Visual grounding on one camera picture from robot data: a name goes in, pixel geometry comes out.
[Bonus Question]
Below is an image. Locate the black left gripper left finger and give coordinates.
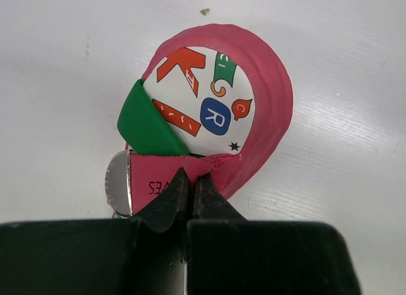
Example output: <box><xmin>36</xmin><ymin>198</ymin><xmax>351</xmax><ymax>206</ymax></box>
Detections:
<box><xmin>1</xmin><ymin>169</ymin><xmax>190</xmax><ymax>294</ymax></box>

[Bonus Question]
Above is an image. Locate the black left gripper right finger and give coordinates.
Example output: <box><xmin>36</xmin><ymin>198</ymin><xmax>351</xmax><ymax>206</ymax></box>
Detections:
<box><xmin>187</xmin><ymin>175</ymin><xmax>361</xmax><ymax>294</ymax></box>

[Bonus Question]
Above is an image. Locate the pink flip-flop front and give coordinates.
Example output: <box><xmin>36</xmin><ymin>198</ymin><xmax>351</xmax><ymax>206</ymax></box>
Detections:
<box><xmin>105</xmin><ymin>23</ymin><xmax>294</xmax><ymax>218</ymax></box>

